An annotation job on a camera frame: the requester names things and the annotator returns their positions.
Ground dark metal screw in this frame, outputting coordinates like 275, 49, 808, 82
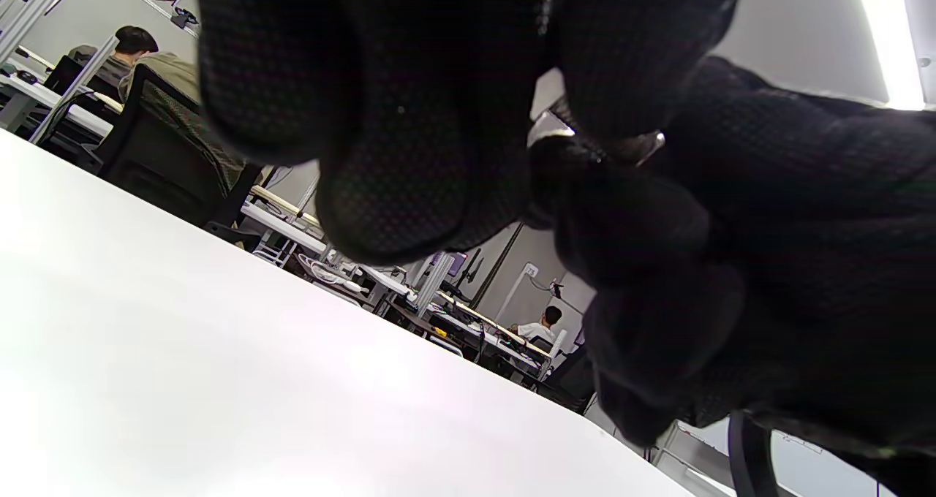
548, 99, 611, 163

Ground white power strip with cable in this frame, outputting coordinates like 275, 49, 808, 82
296, 252, 370, 298

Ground black office chair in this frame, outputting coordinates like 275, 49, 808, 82
94, 64, 265, 246

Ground aluminium frame post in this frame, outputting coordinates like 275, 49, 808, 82
28, 35, 121, 145

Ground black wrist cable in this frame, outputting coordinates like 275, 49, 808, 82
728, 409, 780, 497

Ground person's right hand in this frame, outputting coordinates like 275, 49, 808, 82
525, 57, 936, 497

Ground person's left hand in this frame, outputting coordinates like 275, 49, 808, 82
192, 0, 748, 266

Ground ceiling light strip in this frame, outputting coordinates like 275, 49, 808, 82
852, 0, 928, 112

